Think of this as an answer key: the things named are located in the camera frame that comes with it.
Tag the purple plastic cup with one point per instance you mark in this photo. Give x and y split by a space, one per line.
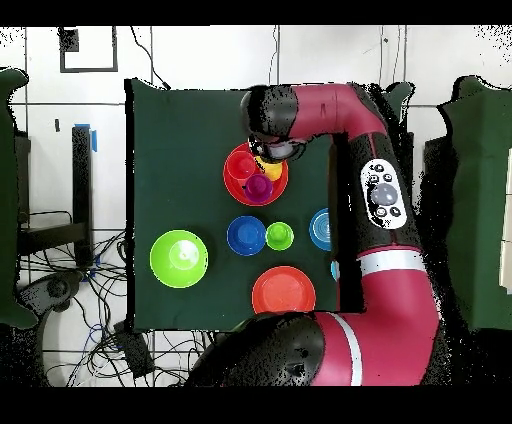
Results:
258 187

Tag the orange plastic bowl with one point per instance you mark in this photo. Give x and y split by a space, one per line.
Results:
236 192
282 292

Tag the yellow plastic cup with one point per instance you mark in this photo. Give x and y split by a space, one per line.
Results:
274 170

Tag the orange plastic cup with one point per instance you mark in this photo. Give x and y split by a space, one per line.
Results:
239 164

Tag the light blue plastic bowl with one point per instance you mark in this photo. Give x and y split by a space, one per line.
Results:
334 270

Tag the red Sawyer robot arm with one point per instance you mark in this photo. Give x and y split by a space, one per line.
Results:
392 320

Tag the dark blue plastic bowl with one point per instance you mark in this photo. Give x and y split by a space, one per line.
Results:
246 236

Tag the green plastic cup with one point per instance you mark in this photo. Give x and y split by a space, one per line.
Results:
279 236

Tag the blue ribbed plastic bowl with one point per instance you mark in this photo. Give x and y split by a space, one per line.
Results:
320 230

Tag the green plastic bowl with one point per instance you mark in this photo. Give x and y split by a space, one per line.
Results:
172 264

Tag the dark green tablecloth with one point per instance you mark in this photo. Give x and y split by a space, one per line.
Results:
180 132

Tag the blue tape strip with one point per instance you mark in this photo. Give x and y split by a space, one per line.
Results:
94 140

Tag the black power brick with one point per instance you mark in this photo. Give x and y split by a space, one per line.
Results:
136 352

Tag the dark green cloth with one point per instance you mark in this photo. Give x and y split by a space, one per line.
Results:
480 200
8 200

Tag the black metal post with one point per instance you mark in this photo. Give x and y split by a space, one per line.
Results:
409 148
82 180

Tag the grey pedestal foot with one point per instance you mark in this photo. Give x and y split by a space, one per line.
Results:
56 288

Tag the black square frame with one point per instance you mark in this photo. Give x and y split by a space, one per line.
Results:
88 70

